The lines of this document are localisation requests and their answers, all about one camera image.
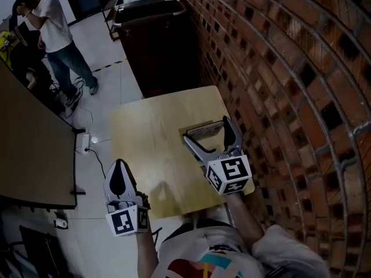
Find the person's white printed shirt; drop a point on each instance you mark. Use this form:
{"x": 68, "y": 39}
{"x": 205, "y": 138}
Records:
{"x": 217, "y": 253}

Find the black office chair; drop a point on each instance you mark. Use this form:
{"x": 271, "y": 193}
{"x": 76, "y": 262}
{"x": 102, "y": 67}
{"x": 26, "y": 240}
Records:
{"x": 29, "y": 64}

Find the grey object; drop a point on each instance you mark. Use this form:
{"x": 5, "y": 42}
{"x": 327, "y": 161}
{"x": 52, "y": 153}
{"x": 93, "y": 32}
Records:
{"x": 204, "y": 129}

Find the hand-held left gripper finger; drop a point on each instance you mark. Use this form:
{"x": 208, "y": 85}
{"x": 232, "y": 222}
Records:
{"x": 131, "y": 185}
{"x": 107, "y": 184}

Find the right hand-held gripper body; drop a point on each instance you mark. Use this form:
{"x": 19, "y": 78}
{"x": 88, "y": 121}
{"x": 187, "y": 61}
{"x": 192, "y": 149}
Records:
{"x": 232, "y": 169}

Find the dark wooden cabinet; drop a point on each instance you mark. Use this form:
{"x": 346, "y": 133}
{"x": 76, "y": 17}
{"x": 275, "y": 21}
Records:
{"x": 159, "y": 54}

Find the person's right forearm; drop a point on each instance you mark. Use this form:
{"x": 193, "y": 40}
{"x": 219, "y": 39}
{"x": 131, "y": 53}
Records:
{"x": 246, "y": 219}

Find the white paper roll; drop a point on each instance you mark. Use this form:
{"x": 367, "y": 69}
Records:
{"x": 61, "y": 223}

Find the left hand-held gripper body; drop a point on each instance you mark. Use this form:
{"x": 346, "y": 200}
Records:
{"x": 124, "y": 220}

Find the person's left hand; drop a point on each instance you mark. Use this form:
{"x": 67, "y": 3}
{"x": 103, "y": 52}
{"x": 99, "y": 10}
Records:
{"x": 142, "y": 199}

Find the person's left forearm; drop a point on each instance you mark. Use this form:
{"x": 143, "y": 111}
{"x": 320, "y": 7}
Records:
{"x": 146, "y": 253}

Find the brown partition board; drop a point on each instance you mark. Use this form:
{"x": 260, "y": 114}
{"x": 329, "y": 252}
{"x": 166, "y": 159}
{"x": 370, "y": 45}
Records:
{"x": 34, "y": 143}

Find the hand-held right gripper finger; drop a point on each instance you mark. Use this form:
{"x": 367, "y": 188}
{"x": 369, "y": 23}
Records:
{"x": 233, "y": 138}
{"x": 197, "y": 150}

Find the white power strip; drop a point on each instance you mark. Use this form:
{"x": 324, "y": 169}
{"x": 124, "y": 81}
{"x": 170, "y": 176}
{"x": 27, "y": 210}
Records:
{"x": 85, "y": 143}

